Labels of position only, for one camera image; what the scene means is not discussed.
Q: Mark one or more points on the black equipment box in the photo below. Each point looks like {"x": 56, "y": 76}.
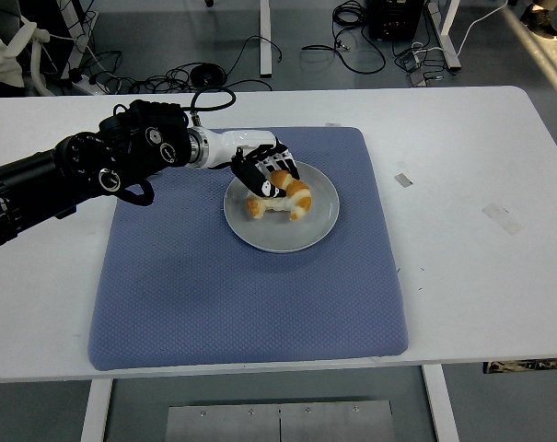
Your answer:
{"x": 395, "y": 18}

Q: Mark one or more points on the blue quilted mat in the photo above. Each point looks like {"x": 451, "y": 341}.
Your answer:
{"x": 236, "y": 313}

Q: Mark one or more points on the round black floor device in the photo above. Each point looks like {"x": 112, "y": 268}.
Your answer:
{"x": 206, "y": 76}

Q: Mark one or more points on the white table leg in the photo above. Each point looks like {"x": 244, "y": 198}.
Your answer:
{"x": 96, "y": 410}
{"x": 441, "y": 405}

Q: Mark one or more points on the round grey plate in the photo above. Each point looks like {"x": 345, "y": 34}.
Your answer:
{"x": 278, "y": 235}

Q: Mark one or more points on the small grey tape piece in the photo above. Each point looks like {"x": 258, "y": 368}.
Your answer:
{"x": 403, "y": 180}

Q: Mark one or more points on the white padded tube frame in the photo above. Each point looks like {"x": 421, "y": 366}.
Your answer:
{"x": 25, "y": 37}

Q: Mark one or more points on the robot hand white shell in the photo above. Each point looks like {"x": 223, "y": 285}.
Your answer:
{"x": 236, "y": 143}

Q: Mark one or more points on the large clear tape piece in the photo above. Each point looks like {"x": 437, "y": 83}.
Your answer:
{"x": 501, "y": 218}

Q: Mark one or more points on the grey metal plate with screws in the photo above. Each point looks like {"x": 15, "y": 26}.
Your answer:
{"x": 278, "y": 421}

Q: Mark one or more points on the golden croissant bread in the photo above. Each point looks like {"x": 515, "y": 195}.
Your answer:
{"x": 301, "y": 198}

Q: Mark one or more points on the person's foot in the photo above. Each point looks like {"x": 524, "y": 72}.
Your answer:
{"x": 540, "y": 20}

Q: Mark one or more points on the grey power adapter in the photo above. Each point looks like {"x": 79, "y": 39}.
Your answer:
{"x": 414, "y": 62}

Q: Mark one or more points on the white background desk leg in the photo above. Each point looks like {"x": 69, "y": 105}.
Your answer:
{"x": 449, "y": 37}
{"x": 265, "y": 37}

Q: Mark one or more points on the camouflage patterned bracket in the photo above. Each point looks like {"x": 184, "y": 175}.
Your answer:
{"x": 526, "y": 365}

